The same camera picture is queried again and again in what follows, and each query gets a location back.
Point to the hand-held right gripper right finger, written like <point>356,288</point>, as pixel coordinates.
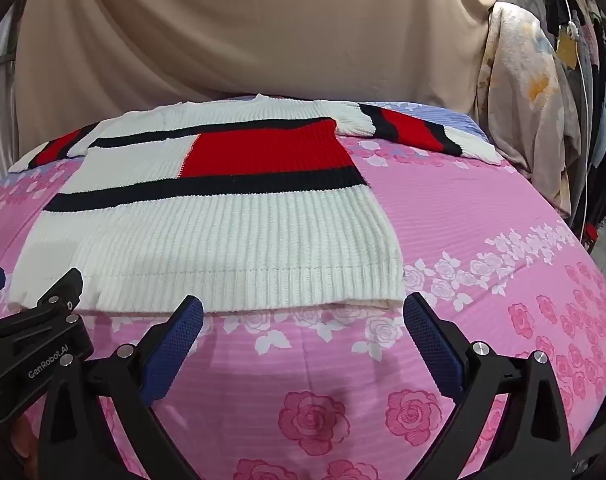
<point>433,347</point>

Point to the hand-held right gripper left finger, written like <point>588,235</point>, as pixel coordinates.
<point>175,347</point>

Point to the white red navy knit sweater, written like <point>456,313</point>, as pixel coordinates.
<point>223,240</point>

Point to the dark hanging clothes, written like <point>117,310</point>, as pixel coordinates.
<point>605,110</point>

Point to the person's left hand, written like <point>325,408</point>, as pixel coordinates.
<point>22,435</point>

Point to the pink floral bedsheet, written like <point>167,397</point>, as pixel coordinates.
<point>483,285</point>

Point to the small red item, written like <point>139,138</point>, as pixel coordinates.
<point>591,233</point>

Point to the cream floral hanging cloth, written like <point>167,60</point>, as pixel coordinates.
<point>523,110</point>

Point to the beige backdrop cloth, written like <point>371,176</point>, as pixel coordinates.
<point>243,30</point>

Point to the yellow tag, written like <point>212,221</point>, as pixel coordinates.
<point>567,49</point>

